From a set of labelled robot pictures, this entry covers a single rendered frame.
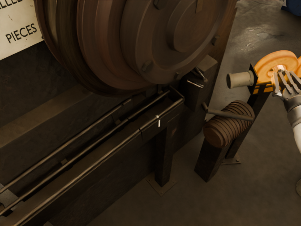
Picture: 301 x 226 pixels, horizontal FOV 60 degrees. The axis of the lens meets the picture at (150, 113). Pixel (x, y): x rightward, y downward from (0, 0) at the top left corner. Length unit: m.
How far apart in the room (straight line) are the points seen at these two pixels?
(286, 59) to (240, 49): 1.28
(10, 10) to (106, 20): 0.20
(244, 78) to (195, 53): 0.48
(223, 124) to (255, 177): 0.61
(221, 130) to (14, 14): 0.82
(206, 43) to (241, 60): 1.60
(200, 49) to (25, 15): 0.37
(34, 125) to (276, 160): 1.39
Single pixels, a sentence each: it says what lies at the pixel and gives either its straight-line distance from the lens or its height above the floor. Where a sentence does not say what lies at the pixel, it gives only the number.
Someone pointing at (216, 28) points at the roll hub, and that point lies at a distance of 0.63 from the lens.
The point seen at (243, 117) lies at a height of 0.56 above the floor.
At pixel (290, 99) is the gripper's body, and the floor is 0.75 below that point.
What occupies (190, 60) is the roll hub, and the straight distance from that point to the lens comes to 0.61.
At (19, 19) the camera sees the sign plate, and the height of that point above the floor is 1.12.
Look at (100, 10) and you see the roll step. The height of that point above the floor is 1.18.
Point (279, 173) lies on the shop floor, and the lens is 1.71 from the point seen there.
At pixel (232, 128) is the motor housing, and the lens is 1.12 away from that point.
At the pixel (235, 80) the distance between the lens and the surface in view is 1.05.
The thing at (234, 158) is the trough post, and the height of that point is 0.01.
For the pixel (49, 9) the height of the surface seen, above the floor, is 1.18.
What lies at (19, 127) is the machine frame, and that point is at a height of 0.87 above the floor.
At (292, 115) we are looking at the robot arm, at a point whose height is 0.74.
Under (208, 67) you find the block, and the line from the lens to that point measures 0.91.
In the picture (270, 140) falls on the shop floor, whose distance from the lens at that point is 1.81.
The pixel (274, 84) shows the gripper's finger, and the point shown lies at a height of 0.73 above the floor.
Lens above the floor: 1.42
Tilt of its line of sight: 54 degrees down
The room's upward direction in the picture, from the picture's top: straight up
